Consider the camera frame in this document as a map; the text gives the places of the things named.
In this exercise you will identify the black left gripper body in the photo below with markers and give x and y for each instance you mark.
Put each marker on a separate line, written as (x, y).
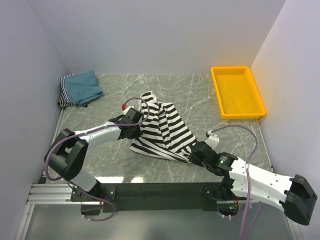
(135, 132)

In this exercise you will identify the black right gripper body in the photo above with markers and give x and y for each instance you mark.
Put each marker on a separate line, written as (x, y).
(193, 159)

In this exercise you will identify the black white striped top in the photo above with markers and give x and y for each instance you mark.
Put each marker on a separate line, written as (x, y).
(164, 134)

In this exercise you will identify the teal blue tank top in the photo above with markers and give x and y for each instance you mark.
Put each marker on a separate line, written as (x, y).
(86, 87)

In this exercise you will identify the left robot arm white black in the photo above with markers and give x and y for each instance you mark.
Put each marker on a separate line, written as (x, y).
(67, 154)

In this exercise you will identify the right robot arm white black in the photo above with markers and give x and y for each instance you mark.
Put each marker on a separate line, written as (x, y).
(292, 195)

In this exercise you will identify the blue white striped folded top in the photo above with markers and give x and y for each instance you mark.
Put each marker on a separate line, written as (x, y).
(67, 88)

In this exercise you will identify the yellow plastic tray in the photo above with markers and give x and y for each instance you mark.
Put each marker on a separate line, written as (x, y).
(237, 93)

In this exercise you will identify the dark striped folded top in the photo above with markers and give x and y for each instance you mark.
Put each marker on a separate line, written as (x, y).
(63, 103)

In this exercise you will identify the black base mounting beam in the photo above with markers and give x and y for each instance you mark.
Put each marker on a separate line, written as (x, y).
(165, 196)

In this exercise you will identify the aluminium extrusion rail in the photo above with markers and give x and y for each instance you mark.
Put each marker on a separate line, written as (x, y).
(49, 194)

